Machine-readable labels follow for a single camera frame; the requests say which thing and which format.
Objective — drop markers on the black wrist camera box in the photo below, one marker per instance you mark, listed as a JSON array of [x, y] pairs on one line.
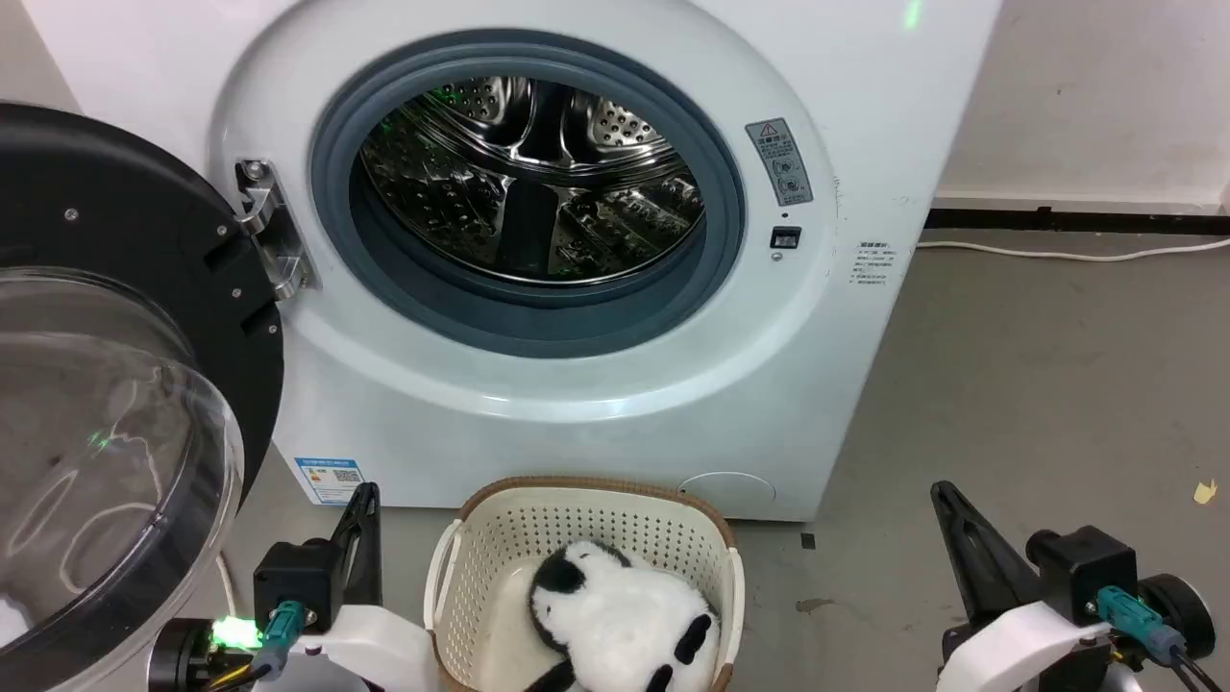
[[1081, 572], [298, 581]]

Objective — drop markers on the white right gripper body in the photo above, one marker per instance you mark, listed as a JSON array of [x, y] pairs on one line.
[[1023, 649]]

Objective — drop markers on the yellow paper scrap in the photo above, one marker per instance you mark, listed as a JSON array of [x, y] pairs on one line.
[[1205, 492]]

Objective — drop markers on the cream perforated laundry basket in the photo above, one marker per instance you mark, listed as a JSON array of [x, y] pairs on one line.
[[500, 557]]

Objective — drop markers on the small white text label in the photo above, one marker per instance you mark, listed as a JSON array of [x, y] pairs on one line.
[[873, 263]]

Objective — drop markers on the black-rimmed clear washer door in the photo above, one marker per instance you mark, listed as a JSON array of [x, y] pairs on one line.
[[115, 404]]

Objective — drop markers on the grey warning sticker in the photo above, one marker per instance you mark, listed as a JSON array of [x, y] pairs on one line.
[[779, 160]]

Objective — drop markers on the stainless steel washer drum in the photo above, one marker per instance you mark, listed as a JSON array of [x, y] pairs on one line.
[[538, 183]]

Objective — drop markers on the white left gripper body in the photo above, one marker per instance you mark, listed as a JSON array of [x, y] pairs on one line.
[[380, 644]]

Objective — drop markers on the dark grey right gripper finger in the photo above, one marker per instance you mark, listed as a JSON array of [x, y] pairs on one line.
[[980, 557]]

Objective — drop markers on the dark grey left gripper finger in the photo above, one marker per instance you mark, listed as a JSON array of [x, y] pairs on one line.
[[359, 538]]

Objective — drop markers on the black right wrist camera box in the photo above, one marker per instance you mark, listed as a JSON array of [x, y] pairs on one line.
[[1081, 572]]

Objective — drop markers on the black and white panda plush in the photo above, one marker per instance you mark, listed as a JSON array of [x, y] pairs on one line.
[[620, 625]]

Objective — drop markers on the white front-load washing machine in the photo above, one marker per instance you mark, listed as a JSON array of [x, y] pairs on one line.
[[596, 404]]

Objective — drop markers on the blue and white energy label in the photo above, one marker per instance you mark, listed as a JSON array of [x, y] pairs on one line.
[[330, 480]]

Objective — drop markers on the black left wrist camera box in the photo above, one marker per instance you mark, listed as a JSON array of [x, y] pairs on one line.
[[298, 581]]

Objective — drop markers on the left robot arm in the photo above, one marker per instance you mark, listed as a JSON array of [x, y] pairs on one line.
[[187, 654]]

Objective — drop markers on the black wall baseboard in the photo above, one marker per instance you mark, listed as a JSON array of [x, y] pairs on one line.
[[1076, 220]]

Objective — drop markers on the chrome door hinge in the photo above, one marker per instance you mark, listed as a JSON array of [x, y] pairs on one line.
[[272, 231]]

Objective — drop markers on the round white filter cover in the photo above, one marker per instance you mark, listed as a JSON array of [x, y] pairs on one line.
[[727, 491]]

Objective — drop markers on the grey rubber door gasket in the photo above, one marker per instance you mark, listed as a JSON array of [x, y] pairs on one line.
[[538, 322]]

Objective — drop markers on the black door latch socket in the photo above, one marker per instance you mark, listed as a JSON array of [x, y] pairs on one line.
[[785, 237]]

